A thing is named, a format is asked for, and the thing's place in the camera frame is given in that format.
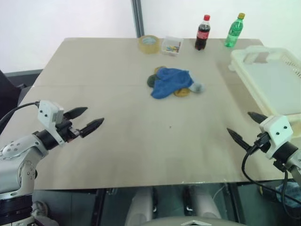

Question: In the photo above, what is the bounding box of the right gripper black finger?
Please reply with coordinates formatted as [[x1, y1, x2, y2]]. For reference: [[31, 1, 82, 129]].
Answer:
[[227, 128, 250, 152], [247, 112, 268, 123]]

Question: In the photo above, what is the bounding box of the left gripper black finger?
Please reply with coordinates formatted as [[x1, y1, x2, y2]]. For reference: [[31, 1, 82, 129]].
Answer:
[[63, 107, 88, 119], [79, 117, 105, 138]]

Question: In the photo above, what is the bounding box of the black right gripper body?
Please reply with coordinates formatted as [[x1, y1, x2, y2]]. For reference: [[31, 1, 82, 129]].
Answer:
[[246, 132, 271, 155]]

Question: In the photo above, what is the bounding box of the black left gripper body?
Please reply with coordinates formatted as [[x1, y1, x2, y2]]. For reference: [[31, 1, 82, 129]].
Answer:
[[55, 119, 83, 144]]

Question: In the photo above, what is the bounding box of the white plastic basket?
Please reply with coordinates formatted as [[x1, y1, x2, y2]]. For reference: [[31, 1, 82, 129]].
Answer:
[[228, 45, 301, 124]]

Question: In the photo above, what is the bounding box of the clear box of coloured pieces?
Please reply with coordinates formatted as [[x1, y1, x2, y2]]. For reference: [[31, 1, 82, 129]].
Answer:
[[160, 36, 184, 57]]

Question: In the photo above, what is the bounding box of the black table leg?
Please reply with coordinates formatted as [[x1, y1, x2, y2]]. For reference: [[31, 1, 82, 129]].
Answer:
[[92, 188, 107, 226], [229, 183, 243, 223]]

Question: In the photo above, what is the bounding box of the dark grey chair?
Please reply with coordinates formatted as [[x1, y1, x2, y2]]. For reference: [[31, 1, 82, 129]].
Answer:
[[0, 69, 44, 135]]

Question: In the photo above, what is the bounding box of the white robot right leg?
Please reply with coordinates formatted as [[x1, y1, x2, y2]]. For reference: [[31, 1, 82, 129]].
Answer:
[[188, 186, 222, 220]]

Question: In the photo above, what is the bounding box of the white robot leg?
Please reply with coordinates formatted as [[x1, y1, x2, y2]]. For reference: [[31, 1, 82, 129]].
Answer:
[[188, 186, 222, 220], [124, 188, 154, 226]]

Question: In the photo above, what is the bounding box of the dark green round object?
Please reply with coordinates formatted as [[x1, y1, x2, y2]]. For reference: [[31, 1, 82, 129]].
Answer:
[[147, 73, 161, 89]]

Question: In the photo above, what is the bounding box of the grey shoe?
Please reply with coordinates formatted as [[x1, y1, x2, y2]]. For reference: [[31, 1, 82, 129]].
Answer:
[[31, 200, 50, 219]]

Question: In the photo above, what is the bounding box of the green bottle with yellow cap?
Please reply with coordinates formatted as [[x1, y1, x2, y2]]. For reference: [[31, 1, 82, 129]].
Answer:
[[224, 13, 246, 48]]

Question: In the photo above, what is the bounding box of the white robot left leg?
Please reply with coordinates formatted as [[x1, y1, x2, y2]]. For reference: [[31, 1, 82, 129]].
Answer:
[[124, 188, 154, 226]]

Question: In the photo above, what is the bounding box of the clear packing tape roll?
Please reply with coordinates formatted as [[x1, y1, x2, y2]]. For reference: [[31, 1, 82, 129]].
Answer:
[[138, 35, 160, 55]]

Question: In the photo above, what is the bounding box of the cola bottle with red cap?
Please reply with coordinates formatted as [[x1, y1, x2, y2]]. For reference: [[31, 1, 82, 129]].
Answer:
[[194, 14, 211, 51]]

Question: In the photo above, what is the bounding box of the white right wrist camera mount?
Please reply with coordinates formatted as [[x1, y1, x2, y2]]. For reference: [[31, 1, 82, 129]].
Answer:
[[259, 114, 294, 161]]

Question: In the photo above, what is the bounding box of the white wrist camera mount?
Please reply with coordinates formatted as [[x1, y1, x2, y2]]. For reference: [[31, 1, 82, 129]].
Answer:
[[259, 114, 294, 161], [37, 100, 65, 145]]

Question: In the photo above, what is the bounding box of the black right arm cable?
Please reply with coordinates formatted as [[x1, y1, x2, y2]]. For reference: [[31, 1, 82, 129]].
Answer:
[[242, 140, 301, 221]]

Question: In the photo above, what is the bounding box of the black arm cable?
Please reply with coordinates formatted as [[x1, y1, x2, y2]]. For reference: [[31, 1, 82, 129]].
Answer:
[[242, 140, 301, 221], [0, 101, 40, 133]]

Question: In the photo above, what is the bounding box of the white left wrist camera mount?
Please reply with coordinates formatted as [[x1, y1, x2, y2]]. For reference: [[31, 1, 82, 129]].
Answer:
[[37, 100, 65, 145]]

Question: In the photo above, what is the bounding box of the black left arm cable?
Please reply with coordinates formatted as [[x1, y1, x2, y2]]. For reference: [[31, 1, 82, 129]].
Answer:
[[0, 101, 40, 133]]

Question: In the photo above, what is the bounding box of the grey metal post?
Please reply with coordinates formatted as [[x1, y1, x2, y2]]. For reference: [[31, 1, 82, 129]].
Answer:
[[131, 0, 145, 38]]

